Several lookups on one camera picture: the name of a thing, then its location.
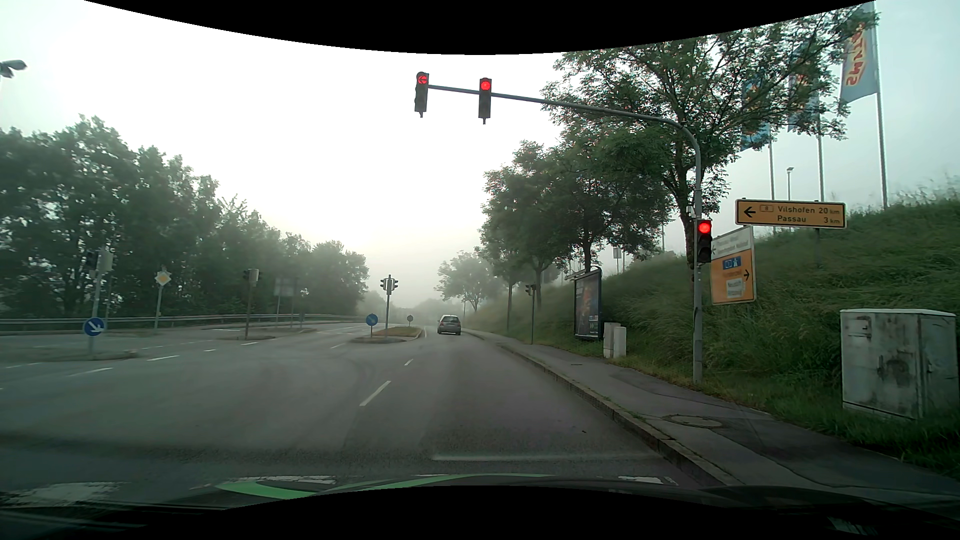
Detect yellow and white sign board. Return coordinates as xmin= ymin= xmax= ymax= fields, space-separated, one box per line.
xmin=709 ymin=225 xmax=758 ymax=306

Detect white flag on pole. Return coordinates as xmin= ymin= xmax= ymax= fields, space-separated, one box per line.
xmin=838 ymin=2 xmax=890 ymax=210

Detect yellow direction sign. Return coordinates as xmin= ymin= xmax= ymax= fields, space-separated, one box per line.
xmin=735 ymin=198 xmax=848 ymax=231

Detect blue flag on pole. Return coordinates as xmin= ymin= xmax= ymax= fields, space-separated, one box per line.
xmin=785 ymin=45 xmax=826 ymax=202
xmin=738 ymin=75 xmax=777 ymax=202

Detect large grey street cabinet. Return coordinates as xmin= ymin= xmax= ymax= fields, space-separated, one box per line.
xmin=840 ymin=308 xmax=959 ymax=420

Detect wood of trees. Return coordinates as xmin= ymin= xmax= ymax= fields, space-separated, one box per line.
xmin=0 ymin=114 xmax=371 ymax=320

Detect row of trees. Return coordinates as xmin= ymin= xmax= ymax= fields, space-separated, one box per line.
xmin=435 ymin=7 xmax=879 ymax=335

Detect kerbed traffic island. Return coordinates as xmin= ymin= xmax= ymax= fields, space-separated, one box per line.
xmin=0 ymin=346 xmax=140 ymax=364
xmin=350 ymin=325 xmax=426 ymax=345
xmin=201 ymin=325 xmax=318 ymax=342

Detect yellow diamond priority sign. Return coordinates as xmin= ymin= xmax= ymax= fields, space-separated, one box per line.
xmin=153 ymin=265 xmax=173 ymax=332

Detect guard rail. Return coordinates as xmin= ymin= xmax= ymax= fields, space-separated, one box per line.
xmin=0 ymin=313 xmax=366 ymax=334

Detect car's own bonnet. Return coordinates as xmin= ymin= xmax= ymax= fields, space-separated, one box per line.
xmin=0 ymin=472 xmax=960 ymax=540

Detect dark billboard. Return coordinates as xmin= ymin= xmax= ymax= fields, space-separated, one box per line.
xmin=571 ymin=267 xmax=604 ymax=342

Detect road markings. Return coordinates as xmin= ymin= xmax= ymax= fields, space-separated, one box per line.
xmin=0 ymin=324 xmax=680 ymax=505

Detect grey paved pavement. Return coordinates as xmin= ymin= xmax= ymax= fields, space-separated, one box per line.
xmin=463 ymin=328 xmax=960 ymax=505

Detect grey asphalt road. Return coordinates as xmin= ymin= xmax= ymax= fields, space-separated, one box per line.
xmin=0 ymin=322 xmax=702 ymax=505

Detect road sign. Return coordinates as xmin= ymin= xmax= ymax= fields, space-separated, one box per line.
xmin=272 ymin=276 xmax=297 ymax=325

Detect grass bank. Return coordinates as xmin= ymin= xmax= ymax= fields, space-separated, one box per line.
xmin=468 ymin=186 xmax=960 ymax=475

